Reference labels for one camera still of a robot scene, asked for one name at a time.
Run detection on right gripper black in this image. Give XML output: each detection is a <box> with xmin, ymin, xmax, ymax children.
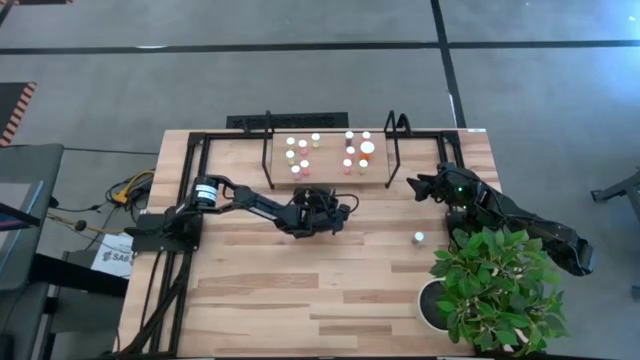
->
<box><xmin>406</xmin><ymin>160</ymin><xmax>484</xmax><ymax>210</ymax></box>

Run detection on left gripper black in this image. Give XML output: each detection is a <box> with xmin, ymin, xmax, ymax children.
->
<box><xmin>287</xmin><ymin>187</ymin><xmax>352</xmax><ymax>239</ymax></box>

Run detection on wooden shelf black metal legs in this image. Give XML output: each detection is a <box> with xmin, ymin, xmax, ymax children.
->
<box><xmin>260</xmin><ymin>108</ymin><xmax>412</xmax><ymax>191</ymax></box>

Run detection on black perforated strip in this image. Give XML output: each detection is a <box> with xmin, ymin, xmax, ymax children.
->
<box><xmin>225</xmin><ymin>111</ymin><xmax>350</xmax><ymax>130</ymax></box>

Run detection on green potted plant white pot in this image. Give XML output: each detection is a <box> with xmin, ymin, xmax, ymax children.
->
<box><xmin>417</xmin><ymin>225</ymin><xmax>569</xmax><ymax>357</ymax></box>

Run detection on white printed paper sheet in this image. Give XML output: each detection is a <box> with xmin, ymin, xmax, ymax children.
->
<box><xmin>91</xmin><ymin>232</ymin><xmax>135</xmax><ymax>279</ymax></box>

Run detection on black crossbar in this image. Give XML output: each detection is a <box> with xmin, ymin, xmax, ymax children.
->
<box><xmin>28</xmin><ymin>252</ymin><xmax>130</xmax><ymax>300</ymax></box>

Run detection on dark grey cart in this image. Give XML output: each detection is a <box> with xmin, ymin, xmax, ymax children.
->
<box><xmin>0</xmin><ymin>143</ymin><xmax>66</xmax><ymax>360</ymax></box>

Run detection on black cable bundle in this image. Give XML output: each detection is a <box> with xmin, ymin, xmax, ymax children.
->
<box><xmin>117</xmin><ymin>249</ymin><xmax>194</xmax><ymax>357</ymax></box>

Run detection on yellow cable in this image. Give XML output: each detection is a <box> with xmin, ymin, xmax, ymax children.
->
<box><xmin>110</xmin><ymin>169</ymin><xmax>156</xmax><ymax>204</ymax></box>

